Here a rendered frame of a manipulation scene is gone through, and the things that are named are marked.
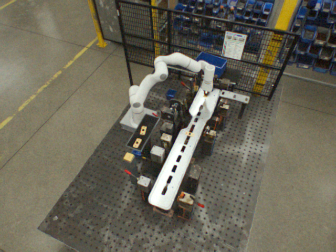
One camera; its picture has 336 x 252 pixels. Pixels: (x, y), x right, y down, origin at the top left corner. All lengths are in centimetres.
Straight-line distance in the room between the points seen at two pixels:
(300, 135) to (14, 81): 462
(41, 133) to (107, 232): 214
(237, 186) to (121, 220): 106
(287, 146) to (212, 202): 173
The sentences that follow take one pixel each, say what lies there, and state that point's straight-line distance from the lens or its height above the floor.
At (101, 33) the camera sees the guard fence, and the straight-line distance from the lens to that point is 505.
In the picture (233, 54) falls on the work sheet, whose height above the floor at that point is 120.
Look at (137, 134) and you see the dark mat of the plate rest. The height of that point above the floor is 116.
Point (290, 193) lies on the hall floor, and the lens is 331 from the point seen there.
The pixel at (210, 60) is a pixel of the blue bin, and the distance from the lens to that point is 284.
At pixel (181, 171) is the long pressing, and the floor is 100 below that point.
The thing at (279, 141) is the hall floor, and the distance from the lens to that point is 367.
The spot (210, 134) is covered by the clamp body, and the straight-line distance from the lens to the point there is 217.
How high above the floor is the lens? 278
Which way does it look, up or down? 52 degrees down
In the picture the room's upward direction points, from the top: 1 degrees counter-clockwise
